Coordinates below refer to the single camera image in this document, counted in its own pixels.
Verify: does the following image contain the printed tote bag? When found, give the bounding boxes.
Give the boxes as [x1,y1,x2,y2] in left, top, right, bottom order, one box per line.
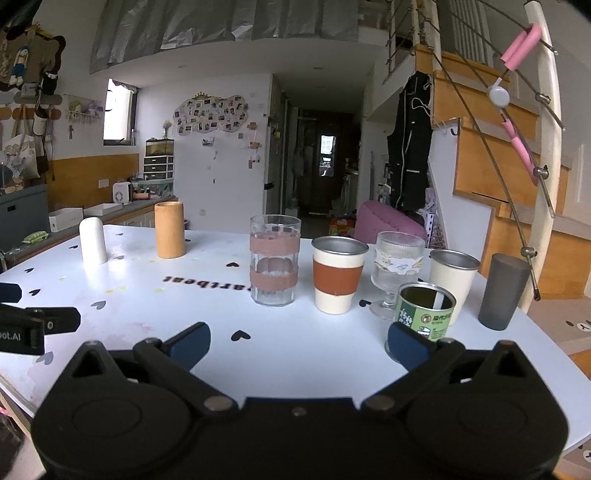
[2,133,43,182]

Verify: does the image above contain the white metal cup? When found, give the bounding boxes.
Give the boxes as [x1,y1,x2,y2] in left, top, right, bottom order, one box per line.
[429,248,481,326]

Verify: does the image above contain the bamboo cup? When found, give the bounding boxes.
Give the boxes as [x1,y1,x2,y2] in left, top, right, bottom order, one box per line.
[154,201,187,260]

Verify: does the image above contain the grey plastic cup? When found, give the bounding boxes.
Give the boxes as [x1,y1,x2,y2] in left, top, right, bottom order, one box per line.
[477,252,533,331]

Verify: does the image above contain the pink foam tube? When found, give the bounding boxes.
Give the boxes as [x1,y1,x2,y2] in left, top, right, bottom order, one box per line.
[501,25,542,71]
[502,117,539,175]

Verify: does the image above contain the window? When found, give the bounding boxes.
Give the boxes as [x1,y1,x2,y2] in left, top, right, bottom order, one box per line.
[103,78,139,145]

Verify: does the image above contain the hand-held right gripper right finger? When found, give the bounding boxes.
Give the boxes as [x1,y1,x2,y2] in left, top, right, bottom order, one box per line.
[361,322,528,412]

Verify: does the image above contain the brown felt wall hanging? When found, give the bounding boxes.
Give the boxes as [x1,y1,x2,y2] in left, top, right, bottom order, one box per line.
[0,24,66,94]

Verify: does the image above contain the ribbed stemmed glass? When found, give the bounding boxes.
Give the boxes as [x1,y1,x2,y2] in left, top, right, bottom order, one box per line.
[370,230,426,320]

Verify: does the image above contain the pink pouf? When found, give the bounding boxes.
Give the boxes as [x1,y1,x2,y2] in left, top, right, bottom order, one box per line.
[355,200,428,246]

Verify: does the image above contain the white railing post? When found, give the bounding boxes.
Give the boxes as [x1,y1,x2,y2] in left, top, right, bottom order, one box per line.
[523,0,563,311]

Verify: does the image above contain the silver foil curtain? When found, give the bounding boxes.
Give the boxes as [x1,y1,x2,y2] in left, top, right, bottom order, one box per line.
[89,0,361,75]

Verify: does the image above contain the green tin can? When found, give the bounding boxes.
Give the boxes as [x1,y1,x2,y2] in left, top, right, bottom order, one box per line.
[392,282,457,345]

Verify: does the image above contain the red cardboard box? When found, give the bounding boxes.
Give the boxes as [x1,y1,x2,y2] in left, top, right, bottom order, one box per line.
[328,216,356,239]

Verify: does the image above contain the fish tank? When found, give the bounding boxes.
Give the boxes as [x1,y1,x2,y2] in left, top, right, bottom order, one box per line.
[145,138,175,158]

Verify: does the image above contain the plastic drawer unit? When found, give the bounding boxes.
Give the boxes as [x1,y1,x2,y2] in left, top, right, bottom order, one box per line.
[143,155,175,182]

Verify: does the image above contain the wooden staircase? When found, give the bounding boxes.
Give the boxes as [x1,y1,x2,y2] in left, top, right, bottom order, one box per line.
[416,44,591,298]

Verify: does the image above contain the white flat box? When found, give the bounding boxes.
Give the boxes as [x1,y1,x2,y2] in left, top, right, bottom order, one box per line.
[48,207,85,233]

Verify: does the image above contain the clear glass with pink bands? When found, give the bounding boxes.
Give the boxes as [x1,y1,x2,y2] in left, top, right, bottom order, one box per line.
[249,215,302,306]

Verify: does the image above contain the photo collage board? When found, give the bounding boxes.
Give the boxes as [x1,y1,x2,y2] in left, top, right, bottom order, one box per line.
[172,93,250,136]

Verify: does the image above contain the grey cabinet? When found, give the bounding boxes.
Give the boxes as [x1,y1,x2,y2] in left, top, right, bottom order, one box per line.
[0,184,51,253]

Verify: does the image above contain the black hanging coat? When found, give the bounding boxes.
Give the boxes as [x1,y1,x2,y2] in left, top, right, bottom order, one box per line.
[386,70,435,213]

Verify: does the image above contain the white cup with brown sleeve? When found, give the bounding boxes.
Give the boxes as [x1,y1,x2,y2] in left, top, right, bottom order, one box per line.
[311,236,369,315]

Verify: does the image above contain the wall poster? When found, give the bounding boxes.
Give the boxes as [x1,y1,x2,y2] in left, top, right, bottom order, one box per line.
[64,94,106,126]

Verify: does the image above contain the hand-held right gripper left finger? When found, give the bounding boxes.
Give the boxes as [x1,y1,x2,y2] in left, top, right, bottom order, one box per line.
[68,322,237,413]

